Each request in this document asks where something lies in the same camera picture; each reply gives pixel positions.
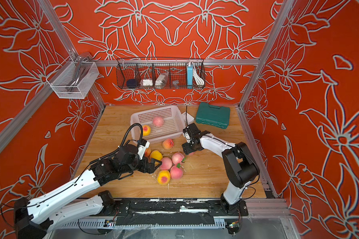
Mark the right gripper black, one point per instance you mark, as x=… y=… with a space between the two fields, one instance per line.
x=186 y=149

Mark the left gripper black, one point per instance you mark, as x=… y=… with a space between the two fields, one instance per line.
x=152 y=168

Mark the pink peach front with leaf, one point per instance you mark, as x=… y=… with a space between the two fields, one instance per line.
x=158 y=121

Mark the pink peach with leaf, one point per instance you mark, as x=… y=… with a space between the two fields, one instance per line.
x=158 y=121
x=176 y=172
x=178 y=158

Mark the orange red peach with leaf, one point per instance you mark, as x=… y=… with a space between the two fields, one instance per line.
x=147 y=152

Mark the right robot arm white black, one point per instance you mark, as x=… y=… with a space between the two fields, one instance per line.
x=241 y=170

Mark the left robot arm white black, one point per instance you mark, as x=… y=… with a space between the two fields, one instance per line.
x=35 y=218

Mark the orange pink peach near basket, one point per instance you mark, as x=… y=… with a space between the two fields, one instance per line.
x=168 y=144

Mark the pink plastic perforated basket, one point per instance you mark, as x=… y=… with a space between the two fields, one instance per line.
x=172 y=127

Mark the white packet in basket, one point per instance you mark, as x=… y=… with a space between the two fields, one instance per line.
x=162 y=80

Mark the light blue box in basket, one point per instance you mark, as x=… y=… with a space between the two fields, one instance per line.
x=189 y=75

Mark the white adapter in basket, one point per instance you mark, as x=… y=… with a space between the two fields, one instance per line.
x=146 y=82

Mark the dark round object in basket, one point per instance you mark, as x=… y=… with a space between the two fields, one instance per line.
x=132 y=83

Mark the yellow red peach front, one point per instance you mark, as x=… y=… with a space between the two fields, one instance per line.
x=164 y=177

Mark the pink peach with leaf upper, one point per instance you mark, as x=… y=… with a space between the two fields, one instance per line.
x=178 y=158

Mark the pink peach with leaf lower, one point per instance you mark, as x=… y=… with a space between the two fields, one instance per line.
x=176 y=172

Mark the small white box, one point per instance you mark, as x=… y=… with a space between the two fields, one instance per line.
x=187 y=118

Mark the green plastic tool case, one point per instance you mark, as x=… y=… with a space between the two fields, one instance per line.
x=213 y=115

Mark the metal tongs in bin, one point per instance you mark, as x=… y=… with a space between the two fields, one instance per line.
x=76 y=76

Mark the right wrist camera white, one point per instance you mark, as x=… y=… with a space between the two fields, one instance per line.
x=187 y=137

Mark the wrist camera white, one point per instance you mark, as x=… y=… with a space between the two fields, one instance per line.
x=142 y=146
x=187 y=137

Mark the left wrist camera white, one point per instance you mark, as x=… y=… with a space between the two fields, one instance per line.
x=142 y=146

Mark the black wire wall basket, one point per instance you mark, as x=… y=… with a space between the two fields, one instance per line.
x=160 y=73

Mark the clear plastic wall bin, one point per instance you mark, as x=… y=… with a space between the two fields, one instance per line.
x=61 y=80

